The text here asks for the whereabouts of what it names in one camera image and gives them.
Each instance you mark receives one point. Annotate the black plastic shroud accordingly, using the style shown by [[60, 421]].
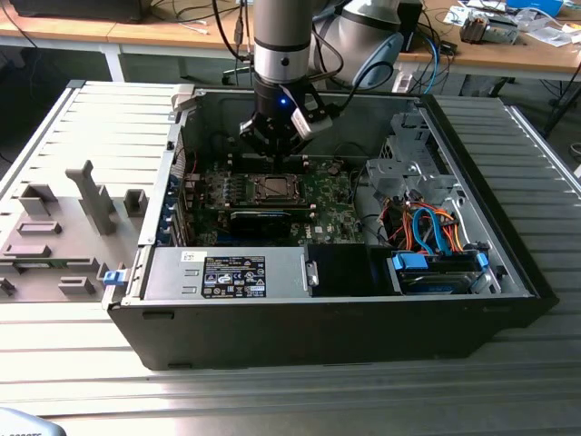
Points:
[[340, 270]]

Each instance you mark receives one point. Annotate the green motherboard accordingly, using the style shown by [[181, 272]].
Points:
[[336, 204]]

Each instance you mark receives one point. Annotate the grey power supply unit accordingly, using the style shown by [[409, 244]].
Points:
[[172, 272]]

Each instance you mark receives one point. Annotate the CPU cooler heatsink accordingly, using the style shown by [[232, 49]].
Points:
[[474, 29]]

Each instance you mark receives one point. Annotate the CPU socket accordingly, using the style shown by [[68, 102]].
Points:
[[258, 200]]

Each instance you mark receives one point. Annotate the black power supply label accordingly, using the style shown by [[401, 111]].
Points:
[[233, 277]]

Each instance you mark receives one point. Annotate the silver metal bracket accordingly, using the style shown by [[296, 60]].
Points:
[[312, 272]]

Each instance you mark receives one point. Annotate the silver metal drive cage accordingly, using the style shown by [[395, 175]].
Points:
[[395, 172]]

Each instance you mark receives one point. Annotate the wooden desk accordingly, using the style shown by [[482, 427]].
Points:
[[136, 32], [499, 56]]

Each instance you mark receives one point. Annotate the blue case latch clip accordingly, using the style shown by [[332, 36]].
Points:
[[113, 278]]

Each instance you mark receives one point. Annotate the hard disk in blue carrier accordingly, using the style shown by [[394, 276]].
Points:
[[431, 284]]

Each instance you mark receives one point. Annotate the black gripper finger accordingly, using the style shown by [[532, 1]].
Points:
[[290, 143], [254, 131]]

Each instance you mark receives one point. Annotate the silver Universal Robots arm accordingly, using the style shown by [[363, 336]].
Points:
[[281, 45]]

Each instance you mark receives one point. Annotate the grey parts rack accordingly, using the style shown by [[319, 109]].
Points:
[[120, 240]]

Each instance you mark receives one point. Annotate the grey rounded device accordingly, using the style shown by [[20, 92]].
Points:
[[22, 424]]

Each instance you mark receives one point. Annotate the black office chair base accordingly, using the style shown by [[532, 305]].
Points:
[[231, 75]]

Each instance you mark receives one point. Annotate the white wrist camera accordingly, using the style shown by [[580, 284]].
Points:
[[318, 125]]

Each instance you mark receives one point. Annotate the blue box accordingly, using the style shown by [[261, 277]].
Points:
[[535, 5]]

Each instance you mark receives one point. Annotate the black PC case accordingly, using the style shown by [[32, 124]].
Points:
[[272, 331]]

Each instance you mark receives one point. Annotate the green RAM stick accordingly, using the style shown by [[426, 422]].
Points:
[[36, 265]]

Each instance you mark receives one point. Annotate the white paper documents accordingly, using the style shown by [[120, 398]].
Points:
[[551, 34]]

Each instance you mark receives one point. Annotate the white plastic item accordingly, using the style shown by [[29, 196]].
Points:
[[405, 82]]

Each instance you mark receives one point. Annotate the black graphics card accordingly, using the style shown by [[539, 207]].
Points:
[[258, 224]]

